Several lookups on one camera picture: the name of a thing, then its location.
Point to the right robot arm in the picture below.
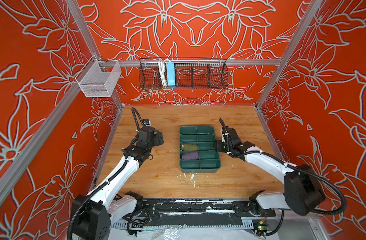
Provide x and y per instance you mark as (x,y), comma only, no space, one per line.
(302,186)

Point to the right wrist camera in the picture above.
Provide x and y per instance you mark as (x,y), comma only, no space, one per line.
(224,135)

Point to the green divided tray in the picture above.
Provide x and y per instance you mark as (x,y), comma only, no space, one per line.
(209,160)

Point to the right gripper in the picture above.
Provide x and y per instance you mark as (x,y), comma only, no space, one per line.
(217,146)

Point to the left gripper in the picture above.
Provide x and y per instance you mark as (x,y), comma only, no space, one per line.
(158,138)

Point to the clear plastic bin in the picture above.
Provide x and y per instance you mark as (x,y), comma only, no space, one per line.
(98,79)

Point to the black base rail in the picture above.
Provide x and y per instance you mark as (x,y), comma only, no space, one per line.
(202,213)

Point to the light blue box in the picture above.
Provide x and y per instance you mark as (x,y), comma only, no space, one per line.
(171,75)

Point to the black wire basket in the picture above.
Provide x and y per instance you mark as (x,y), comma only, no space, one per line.
(191,74)

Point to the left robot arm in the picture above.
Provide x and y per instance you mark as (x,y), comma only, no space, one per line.
(93,214)

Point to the purple sock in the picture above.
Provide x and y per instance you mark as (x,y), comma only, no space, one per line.
(192,156)

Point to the green striped sock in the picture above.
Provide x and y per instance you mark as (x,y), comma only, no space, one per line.
(189,147)

